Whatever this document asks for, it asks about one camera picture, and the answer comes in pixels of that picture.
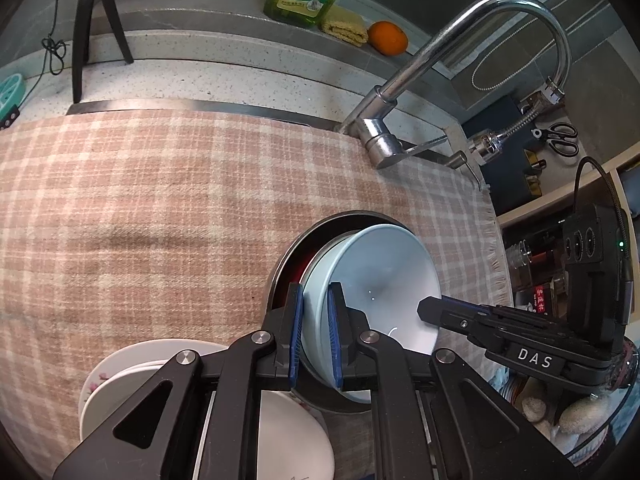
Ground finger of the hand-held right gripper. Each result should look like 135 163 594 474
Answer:
417 296 493 346

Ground white bowl teal rim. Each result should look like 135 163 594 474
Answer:
300 224 442 403

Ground black tripod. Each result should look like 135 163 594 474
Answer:
71 0 135 103

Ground yellow sponge cloth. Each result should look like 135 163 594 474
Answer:
321 6 370 47

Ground chrome kitchen faucet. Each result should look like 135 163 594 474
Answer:
340 0 572 170

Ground teal round power strip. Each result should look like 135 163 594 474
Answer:
0 74 27 131

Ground white plate silver leaf print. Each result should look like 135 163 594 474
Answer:
80 360 335 480

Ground person's right hand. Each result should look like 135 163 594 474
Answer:
522 377 618 433

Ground white shelf board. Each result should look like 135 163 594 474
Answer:
499 142 640 228

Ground orange fruit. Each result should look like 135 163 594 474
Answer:
368 21 408 57

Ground black scissors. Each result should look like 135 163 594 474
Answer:
532 122 580 157

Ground beige plaid cloth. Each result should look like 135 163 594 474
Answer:
0 109 511 480

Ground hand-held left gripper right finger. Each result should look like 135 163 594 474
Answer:
327 284 581 480

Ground stainless steel bowl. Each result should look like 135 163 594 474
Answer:
264 209 418 415

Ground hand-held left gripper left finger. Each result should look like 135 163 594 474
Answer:
52 282 304 480

